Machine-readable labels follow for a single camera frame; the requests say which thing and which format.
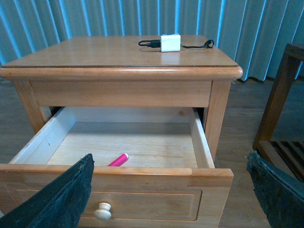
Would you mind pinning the round wooden drawer knob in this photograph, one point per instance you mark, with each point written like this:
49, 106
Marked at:
103, 212

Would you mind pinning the grey pleated curtain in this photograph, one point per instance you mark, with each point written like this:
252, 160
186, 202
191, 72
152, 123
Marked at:
252, 32

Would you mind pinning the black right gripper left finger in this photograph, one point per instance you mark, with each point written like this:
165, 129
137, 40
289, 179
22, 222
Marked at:
60, 204

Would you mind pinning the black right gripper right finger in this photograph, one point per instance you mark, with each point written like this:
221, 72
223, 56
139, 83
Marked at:
280, 196

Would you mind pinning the white charger block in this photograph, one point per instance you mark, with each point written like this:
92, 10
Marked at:
170, 43

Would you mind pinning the dark wooden side rack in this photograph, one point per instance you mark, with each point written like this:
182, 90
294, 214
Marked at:
285, 155

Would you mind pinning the pink highlighter marker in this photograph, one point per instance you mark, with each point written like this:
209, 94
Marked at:
120, 160

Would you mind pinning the wooden nightstand cabinet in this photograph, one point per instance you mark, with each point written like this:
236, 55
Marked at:
116, 71

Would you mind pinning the wooden top drawer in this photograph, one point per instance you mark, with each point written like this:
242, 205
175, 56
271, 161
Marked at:
169, 180

